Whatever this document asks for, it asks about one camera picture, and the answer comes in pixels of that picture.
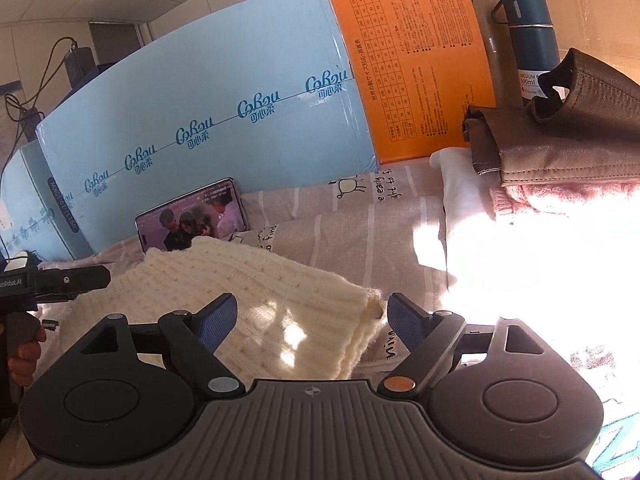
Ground brown cardboard box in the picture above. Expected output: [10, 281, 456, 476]
[460, 0, 640, 111]

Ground person's left hand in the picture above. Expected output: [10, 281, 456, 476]
[10, 329, 47, 388]

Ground black cable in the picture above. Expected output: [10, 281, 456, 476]
[0, 36, 78, 126]

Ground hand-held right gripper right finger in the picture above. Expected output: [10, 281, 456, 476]
[377, 291, 573, 395]

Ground dark blue vacuum bottle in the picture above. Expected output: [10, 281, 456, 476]
[490, 0, 558, 108]

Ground brown leather jacket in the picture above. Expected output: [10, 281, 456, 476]
[461, 47, 640, 188]

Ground cream knit sweater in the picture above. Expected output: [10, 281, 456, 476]
[37, 235, 386, 381]

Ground pink fuzzy garment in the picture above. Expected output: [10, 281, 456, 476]
[487, 175, 640, 221]

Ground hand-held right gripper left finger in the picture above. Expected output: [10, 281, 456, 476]
[69, 292, 246, 395]

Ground white cloth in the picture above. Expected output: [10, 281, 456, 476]
[429, 146, 506, 281]

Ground smartphone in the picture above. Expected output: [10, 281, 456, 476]
[135, 177, 250, 255]

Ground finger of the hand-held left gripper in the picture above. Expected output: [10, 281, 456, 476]
[39, 265, 112, 301]

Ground small light blue cardboard box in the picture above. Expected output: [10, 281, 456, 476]
[0, 140, 95, 263]

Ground orange cardboard box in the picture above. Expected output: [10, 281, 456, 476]
[325, 0, 497, 165]

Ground large light blue cardboard box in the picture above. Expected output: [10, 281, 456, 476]
[35, 0, 380, 256]

